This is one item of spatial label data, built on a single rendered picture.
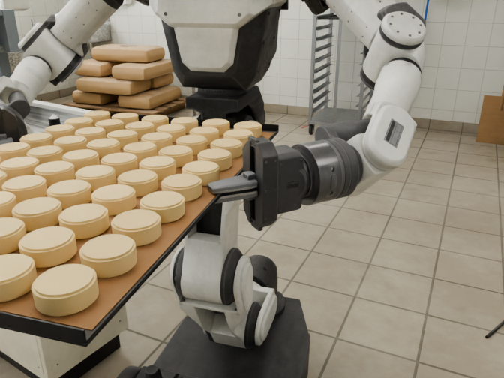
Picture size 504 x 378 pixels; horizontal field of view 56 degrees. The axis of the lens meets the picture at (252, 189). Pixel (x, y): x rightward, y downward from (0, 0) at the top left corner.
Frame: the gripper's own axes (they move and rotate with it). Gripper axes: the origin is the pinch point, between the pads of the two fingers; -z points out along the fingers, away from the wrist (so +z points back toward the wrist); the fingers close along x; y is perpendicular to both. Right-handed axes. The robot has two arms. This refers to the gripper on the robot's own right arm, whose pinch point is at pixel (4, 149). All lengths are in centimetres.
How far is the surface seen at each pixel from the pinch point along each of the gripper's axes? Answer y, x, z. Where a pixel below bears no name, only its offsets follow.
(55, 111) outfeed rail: 16, -11, 78
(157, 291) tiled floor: 48, -100, 92
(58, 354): 3, -82, 49
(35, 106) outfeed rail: 11, -11, 87
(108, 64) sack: 113, -46, 445
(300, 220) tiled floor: 145, -99, 122
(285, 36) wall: 280, -16, 356
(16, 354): -9, -87, 61
